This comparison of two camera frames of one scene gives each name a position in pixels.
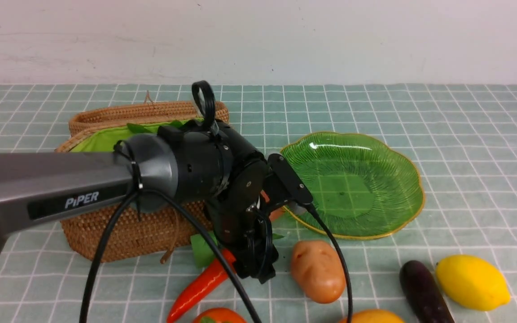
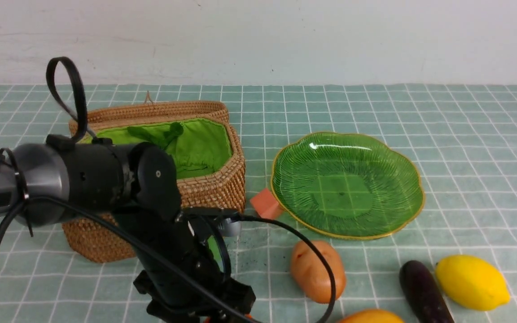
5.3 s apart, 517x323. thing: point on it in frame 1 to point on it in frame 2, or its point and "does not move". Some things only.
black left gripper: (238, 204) to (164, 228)
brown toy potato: (317, 269) does not move
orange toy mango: (374, 316) does not move
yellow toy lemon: (471, 282) does not move
